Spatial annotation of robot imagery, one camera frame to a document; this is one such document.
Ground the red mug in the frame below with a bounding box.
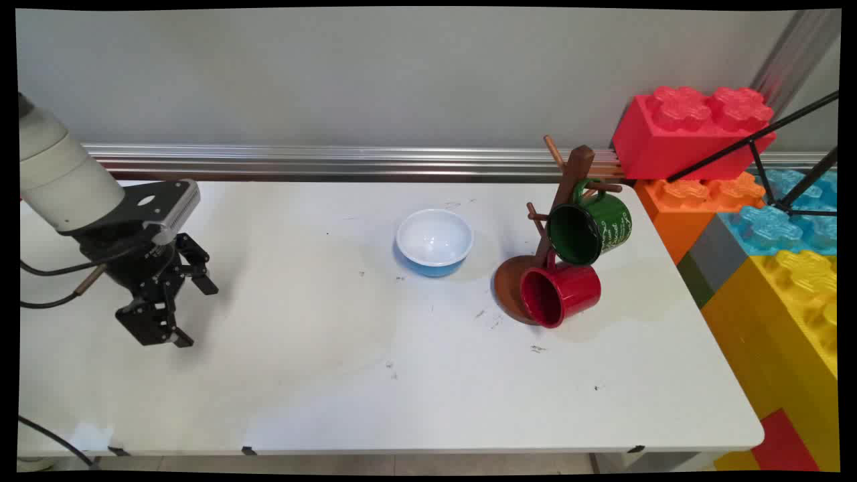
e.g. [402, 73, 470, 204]
[519, 251, 602, 329]

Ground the black cable with brass plug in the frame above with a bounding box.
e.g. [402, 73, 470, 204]
[19, 262, 109, 310]

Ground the big yellow toy block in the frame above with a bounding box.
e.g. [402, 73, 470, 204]
[699, 248, 839, 473]

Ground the big grey toy block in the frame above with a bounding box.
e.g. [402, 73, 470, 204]
[687, 212, 752, 296]

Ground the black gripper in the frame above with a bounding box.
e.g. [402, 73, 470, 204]
[79, 223, 220, 349]

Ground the horizontal aluminium rail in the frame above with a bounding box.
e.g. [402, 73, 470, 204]
[83, 142, 838, 183]

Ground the big red toy block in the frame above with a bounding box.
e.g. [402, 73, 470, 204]
[611, 85, 778, 181]

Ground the low red toy block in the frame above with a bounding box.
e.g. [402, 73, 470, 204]
[751, 408, 822, 473]

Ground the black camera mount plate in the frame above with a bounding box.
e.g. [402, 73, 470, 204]
[67, 180, 176, 236]

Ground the black camera cable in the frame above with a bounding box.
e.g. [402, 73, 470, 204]
[19, 242, 143, 277]

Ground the blue and white bowl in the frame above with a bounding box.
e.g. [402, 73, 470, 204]
[395, 208, 475, 278]

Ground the green enamel mug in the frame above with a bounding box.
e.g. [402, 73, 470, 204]
[546, 178, 633, 267]

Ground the slanted aluminium post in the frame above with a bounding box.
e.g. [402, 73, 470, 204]
[749, 9, 839, 116]

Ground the big light blue toy block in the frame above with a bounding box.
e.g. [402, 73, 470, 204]
[718, 167, 838, 257]

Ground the black tripod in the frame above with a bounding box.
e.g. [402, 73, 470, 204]
[666, 90, 840, 218]

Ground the big dark green toy block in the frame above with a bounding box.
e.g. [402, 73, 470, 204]
[676, 251, 716, 309]

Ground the big orange toy block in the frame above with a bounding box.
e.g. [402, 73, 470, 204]
[633, 171, 767, 266]

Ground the brown wooden mug tree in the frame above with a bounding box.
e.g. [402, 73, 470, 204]
[493, 135, 623, 327]

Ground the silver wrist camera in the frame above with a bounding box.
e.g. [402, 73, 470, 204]
[153, 179, 202, 246]

